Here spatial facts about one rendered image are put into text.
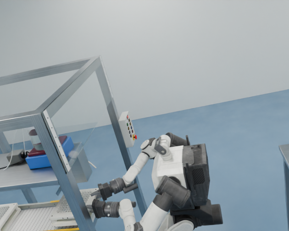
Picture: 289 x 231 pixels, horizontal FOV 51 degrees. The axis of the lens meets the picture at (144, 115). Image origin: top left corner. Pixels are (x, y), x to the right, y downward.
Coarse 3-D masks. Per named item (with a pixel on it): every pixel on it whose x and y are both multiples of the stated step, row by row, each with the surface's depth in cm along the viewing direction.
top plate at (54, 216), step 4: (92, 188) 194; (96, 188) 193; (92, 192) 190; (64, 196) 194; (84, 196) 189; (92, 196) 187; (96, 196) 188; (60, 200) 191; (88, 200) 184; (92, 200) 183; (60, 204) 187; (88, 204) 180; (56, 208) 185; (52, 212) 182; (56, 212) 181; (64, 212) 179; (68, 212) 178; (52, 216) 178; (56, 216) 177; (60, 216) 177; (64, 216) 176; (68, 216) 175; (72, 216) 174
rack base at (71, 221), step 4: (92, 216) 179; (60, 220) 180; (64, 220) 180; (68, 220) 179; (72, 220) 178; (52, 224) 180; (56, 224) 179; (60, 224) 179; (64, 224) 178; (68, 224) 178; (72, 224) 177; (76, 224) 176
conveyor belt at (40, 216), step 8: (40, 208) 209; (48, 208) 206; (24, 216) 205; (32, 216) 203; (40, 216) 200; (48, 216) 198; (16, 224) 199; (24, 224) 197; (32, 224) 195; (40, 224) 193; (48, 224) 191
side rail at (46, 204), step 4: (20, 204) 212; (24, 204) 211; (28, 204) 210; (32, 204) 209; (36, 204) 208; (40, 204) 208; (44, 204) 207; (48, 204) 207; (52, 204) 206; (56, 204) 206; (20, 208) 212; (24, 208) 211; (28, 208) 211
